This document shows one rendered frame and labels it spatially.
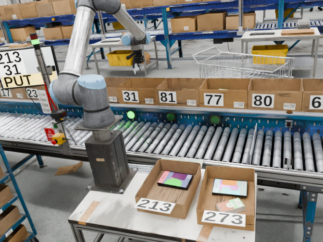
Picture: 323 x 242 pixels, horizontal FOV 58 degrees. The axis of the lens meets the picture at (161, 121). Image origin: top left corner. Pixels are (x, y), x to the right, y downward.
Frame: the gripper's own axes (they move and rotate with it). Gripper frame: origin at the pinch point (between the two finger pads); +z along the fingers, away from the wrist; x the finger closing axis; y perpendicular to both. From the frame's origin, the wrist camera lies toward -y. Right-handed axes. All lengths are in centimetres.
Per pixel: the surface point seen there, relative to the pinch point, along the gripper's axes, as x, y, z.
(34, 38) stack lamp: -67, -41, -45
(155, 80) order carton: 20.9, 8.1, 15.2
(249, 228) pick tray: -120, 112, 40
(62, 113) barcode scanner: -73, -30, 10
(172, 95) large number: -8.1, 34.9, 18.7
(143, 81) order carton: 20.9, -5.2, 17.0
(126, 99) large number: -8.2, -11.3, 24.0
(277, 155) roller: -50, 123, 41
